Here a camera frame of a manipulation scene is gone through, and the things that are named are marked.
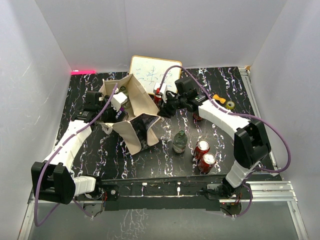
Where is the small whiteboard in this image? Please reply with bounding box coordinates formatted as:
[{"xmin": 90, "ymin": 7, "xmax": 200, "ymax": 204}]
[{"xmin": 129, "ymin": 55, "xmax": 182, "ymax": 94}]

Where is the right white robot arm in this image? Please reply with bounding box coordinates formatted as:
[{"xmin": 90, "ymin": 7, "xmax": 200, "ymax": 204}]
[{"xmin": 153, "ymin": 78, "xmax": 271, "ymax": 199}]

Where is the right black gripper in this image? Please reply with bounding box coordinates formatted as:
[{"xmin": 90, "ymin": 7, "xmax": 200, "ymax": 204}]
[{"xmin": 156, "ymin": 92, "xmax": 187, "ymax": 119}]

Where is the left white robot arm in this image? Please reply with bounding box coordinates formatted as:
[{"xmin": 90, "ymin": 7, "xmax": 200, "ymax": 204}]
[{"xmin": 31, "ymin": 91, "xmax": 128, "ymax": 205}]

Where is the yellow tape roll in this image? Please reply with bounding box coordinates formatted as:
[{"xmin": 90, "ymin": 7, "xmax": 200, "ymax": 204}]
[{"xmin": 225, "ymin": 101, "xmax": 236, "ymax": 110}]

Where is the yellow bone-shaped toy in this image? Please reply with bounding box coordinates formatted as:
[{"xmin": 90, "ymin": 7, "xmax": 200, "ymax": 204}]
[{"xmin": 213, "ymin": 94, "xmax": 226, "ymax": 104}]

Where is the aluminium frame rail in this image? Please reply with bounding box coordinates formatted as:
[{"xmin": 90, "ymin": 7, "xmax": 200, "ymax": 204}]
[{"xmin": 17, "ymin": 65, "xmax": 309, "ymax": 240}]

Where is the red cola can middle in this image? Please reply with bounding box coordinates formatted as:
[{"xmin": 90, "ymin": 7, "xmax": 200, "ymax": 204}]
[{"xmin": 193, "ymin": 139, "xmax": 210, "ymax": 160}]

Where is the red cola can behind bag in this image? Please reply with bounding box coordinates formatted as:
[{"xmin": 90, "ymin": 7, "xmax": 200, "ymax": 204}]
[{"xmin": 153, "ymin": 92, "xmax": 162, "ymax": 106}]

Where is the red cola can front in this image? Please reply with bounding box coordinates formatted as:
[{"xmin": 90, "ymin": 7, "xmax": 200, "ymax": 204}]
[{"xmin": 198, "ymin": 152, "xmax": 216, "ymax": 174}]

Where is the purple Fanta can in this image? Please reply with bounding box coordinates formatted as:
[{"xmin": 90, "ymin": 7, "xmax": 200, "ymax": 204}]
[{"xmin": 115, "ymin": 108, "xmax": 128, "ymax": 123}]

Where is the clear glass bottle green cap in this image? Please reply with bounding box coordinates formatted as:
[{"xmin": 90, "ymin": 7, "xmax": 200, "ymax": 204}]
[{"xmin": 120, "ymin": 85, "xmax": 130, "ymax": 101}]

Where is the cream canvas tote bag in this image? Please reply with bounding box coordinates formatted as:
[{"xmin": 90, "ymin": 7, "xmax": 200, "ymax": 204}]
[{"xmin": 99, "ymin": 74, "xmax": 161, "ymax": 155}]

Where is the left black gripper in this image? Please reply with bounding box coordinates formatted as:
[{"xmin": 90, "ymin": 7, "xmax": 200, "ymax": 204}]
[{"xmin": 96, "ymin": 96, "xmax": 126, "ymax": 129}]

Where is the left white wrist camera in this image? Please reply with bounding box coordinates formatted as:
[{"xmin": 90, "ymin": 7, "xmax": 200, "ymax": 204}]
[{"xmin": 111, "ymin": 92, "xmax": 128, "ymax": 112}]

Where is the clear glass bottle on table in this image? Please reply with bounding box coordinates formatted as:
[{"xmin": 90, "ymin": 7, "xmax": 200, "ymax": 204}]
[{"xmin": 172, "ymin": 130, "xmax": 188, "ymax": 154}]

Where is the red cola can rear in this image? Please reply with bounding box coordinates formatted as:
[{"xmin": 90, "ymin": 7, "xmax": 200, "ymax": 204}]
[{"xmin": 192, "ymin": 112, "xmax": 203, "ymax": 121}]

